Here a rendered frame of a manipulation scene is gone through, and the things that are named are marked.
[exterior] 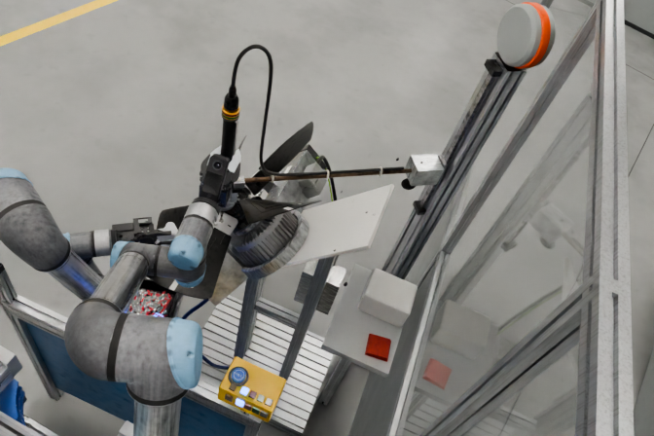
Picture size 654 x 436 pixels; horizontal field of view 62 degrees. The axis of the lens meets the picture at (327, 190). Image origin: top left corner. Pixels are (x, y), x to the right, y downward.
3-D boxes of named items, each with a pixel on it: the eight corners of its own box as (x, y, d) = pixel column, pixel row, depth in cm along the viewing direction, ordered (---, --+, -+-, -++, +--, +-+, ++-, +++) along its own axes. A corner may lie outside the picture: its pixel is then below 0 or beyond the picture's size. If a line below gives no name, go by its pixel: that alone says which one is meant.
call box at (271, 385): (281, 392, 160) (287, 379, 152) (268, 424, 153) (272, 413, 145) (233, 369, 161) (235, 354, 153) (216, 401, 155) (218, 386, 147)
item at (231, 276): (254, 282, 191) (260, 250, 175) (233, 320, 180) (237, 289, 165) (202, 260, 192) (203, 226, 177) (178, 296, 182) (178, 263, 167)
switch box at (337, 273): (335, 297, 224) (347, 269, 207) (327, 315, 218) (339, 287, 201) (302, 282, 225) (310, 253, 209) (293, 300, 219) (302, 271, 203)
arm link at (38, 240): (57, 230, 116) (132, 303, 159) (34, 195, 120) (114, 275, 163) (6, 263, 113) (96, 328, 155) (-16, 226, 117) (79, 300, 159)
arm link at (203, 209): (183, 210, 128) (216, 219, 128) (190, 196, 131) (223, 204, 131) (183, 229, 133) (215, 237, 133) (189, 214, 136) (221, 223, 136)
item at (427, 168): (431, 169, 179) (441, 151, 172) (439, 186, 174) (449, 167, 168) (403, 170, 175) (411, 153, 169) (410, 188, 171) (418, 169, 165)
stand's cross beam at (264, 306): (300, 319, 223) (301, 315, 220) (296, 328, 220) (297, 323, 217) (258, 301, 225) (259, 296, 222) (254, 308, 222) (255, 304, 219)
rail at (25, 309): (263, 418, 172) (266, 411, 166) (257, 431, 169) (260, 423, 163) (15, 302, 180) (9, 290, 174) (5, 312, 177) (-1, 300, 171)
